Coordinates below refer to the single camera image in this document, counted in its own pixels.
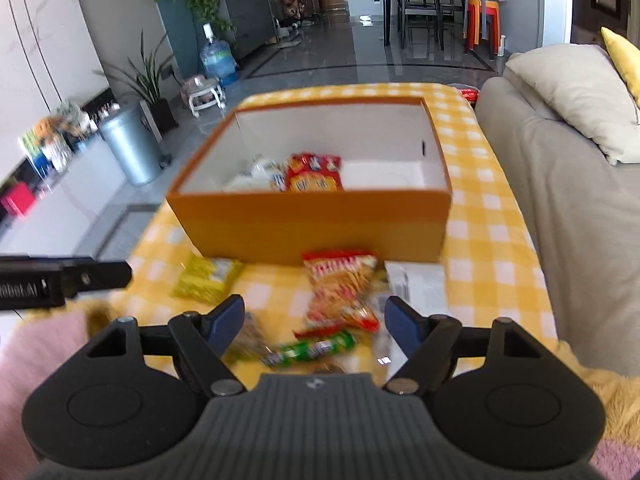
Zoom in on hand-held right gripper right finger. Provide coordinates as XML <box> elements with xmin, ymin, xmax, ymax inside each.
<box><xmin>384</xmin><ymin>295</ymin><xmax>545</xmax><ymax>395</ymax></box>

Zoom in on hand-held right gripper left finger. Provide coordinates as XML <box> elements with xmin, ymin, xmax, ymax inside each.
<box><xmin>86</xmin><ymin>294</ymin><xmax>247</xmax><ymax>397</ymax></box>

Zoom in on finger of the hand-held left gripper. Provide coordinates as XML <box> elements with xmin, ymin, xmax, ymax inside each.
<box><xmin>59</xmin><ymin>257</ymin><xmax>134</xmax><ymax>302</ymax></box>

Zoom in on brown speckled snack packet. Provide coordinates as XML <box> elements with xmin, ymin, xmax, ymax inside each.
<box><xmin>222</xmin><ymin>310</ymin><xmax>272</xmax><ymax>362</ymax></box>

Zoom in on orange chips packet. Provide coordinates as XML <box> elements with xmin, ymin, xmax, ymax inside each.
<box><xmin>302</xmin><ymin>250</ymin><xmax>382</xmax><ymax>334</ymax></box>

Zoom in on red and brown wafer packet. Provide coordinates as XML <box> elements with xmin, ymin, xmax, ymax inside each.
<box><xmin>292</xmin><ymin>323</ymin><xmax>352</xmax><ymax>340</ymax></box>

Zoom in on green sausage stick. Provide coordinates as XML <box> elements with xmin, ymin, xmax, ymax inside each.
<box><xmin>262</xmin><ymin>330</ymin><xmax>359</xmax><ymax>368</ymax></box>

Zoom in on orange cardboard box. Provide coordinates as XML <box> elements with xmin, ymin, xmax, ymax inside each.
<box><xmin>166</xmin><ymin>97</ymin><xmax>453</xmax><ymax>267</ymax></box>

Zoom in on yellow-green snack packet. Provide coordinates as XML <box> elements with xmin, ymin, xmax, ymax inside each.
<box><xmin>171</xmin><ymin>254</ymin><xmax>246</xmax><ymax>305</ymax></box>

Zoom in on white low console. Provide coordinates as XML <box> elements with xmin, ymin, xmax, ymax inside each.
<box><xmin>0</xmin><ymin>87</ymin><xmax>151</xmax><ymax>261</ymax></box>

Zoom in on pink cloth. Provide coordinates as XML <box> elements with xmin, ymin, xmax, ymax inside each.
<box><xmin>0</xmin><ymin>309</ymin><xmax>103</xmax><ymax>468</ymax></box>

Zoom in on red box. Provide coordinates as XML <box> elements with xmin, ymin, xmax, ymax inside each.
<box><xmin>0</xmin><ymin>182</ymin><xmax>37</xmax><ymax>219</ymax></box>

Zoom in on yellow checkered tablecloth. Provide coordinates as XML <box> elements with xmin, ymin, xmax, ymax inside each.
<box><xmin>20</xmin><ymin>82</ymin><xmax>561</xmax><ymax>376</ymax></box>

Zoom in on metal trash bin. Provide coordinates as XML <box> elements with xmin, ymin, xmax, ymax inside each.
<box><xmin>97</xmin><ymin>102</ymin><xmax>164</xmax><ymax>187</ymax></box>

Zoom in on colourful items on console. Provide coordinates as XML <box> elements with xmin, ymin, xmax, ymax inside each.
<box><xmin>19</xmin><ymin>100</ymin><xmax>98</xmax><ymax>177</ymax></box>

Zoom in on white and brown snack packet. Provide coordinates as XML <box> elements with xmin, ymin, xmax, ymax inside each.
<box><xmin>223</xmin><ymin>156</ymin><xmax>287</xmax><ymax>193</ymax></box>

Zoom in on red cracker packet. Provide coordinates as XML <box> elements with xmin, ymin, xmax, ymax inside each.
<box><xmin>284</xmin><ymin>152</ymin><xmax>345</xmax><ymax>194</ymax></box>

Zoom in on beige sofa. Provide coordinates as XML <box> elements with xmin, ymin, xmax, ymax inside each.
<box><xmin>472</xmin><ymin>42</ymin><xmax>640</xmax><ymax>378</ymax></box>

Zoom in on potted long-leaf plant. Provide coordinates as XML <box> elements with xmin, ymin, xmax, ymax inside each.
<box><xmin>94</xmin><ymin>30</ymin><xmax>180</xmax><ymax>135</ymax></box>

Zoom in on small white stool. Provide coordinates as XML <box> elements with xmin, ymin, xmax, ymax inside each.
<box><xmin>181</xmin><ymin>75</ymin><xmax>227</xmax><ymax>119</ymax></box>

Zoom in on yellow fluffy blanket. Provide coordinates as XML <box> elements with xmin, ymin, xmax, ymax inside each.
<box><xmin>550</xmin><ymin>339</ymin><xmax>640</xmax><ymax>443</ymax></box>

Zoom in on blue water jug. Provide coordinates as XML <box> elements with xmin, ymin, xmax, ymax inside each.
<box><xmin>200</xmin><ymin>23</ymin><xmax>240</xmax><ymax>87</ymax></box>

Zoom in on beige pillow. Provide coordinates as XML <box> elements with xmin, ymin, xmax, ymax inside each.
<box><xmin>505</xmin><ymin>42</ymin><xmax>640</xmax><ymax>166</ymax></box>

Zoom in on grey cabinet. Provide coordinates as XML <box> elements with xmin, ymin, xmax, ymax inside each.
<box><xmin>216</xmin><ymin>0</ymin><xmax>279</xmax><ymax>60</ymax></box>

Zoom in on stack of orange stools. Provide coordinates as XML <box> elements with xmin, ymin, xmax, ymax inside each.
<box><xmin>462</xmin><ymin>0</ymin><xmax>502</xmax><ymax>57</ymax></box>

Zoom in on yellow pillow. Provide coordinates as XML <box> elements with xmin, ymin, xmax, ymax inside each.
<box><xmin>600</xmin><ymin>26</ymin><xmax>640</xmax><ymax>111</ymax></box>

